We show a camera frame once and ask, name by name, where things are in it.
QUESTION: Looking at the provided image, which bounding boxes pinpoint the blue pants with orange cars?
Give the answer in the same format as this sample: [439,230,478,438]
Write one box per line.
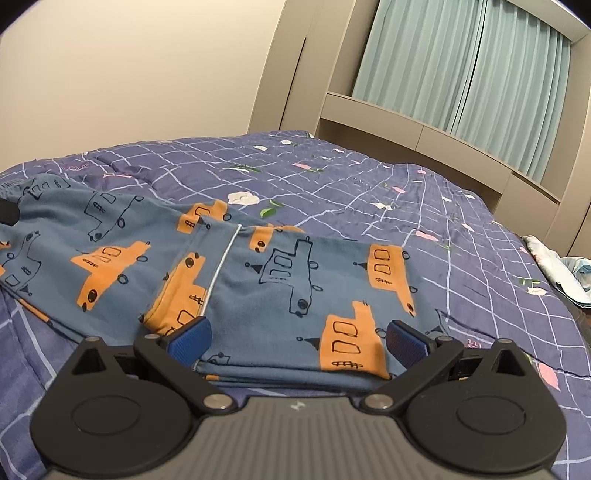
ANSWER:
[1,174,445,391]

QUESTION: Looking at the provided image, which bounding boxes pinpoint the blue grid floral quilt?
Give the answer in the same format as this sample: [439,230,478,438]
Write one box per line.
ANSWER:
[1,131,590,479]

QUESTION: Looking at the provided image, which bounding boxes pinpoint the light blue crumpled blanket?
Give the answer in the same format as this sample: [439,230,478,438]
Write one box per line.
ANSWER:
[523,235,591,309]

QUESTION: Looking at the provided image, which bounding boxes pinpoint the teal window curtain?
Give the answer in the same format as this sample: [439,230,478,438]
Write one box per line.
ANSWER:
[352,0,571,182]

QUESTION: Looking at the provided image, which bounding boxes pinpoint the grey built-in cabinet unit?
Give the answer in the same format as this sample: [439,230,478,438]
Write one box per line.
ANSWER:
[249,1,590,257]

